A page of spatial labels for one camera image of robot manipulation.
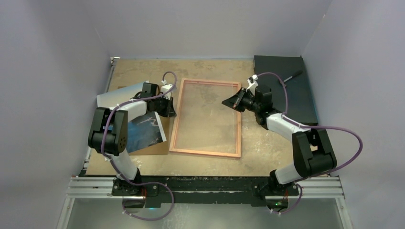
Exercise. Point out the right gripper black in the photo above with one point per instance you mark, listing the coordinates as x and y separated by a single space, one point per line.
234 100

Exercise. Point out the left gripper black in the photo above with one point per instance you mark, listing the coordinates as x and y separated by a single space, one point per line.
169 111

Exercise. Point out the seascape photo print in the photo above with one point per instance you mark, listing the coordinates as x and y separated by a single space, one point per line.
147 134

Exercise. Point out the pink wooden picture frame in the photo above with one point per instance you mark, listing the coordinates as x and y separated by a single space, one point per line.
205 118

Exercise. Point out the clear acrylic glass sheet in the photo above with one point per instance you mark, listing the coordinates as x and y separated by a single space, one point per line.
207 118

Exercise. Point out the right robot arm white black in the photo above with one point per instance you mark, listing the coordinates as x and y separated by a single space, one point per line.
311 148

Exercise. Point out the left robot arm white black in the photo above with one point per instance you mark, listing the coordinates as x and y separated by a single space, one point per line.
108 133

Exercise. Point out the brown cardboard backing board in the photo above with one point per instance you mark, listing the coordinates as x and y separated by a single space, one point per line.
139 107

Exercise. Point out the black flat board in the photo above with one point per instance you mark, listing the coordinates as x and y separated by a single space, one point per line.
301 106

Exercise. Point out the small hammer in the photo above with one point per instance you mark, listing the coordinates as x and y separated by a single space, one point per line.
295 74

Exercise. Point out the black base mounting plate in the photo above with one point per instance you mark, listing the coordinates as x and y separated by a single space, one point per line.
157 190

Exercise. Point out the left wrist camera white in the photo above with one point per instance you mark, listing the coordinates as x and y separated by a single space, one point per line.
166 89

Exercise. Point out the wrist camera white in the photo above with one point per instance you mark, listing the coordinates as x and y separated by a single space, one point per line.
166 89
252 83

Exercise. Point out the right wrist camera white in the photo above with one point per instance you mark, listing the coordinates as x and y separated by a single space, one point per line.
252 83

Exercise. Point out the aluminium rail frame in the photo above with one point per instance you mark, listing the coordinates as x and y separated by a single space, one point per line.
216 171

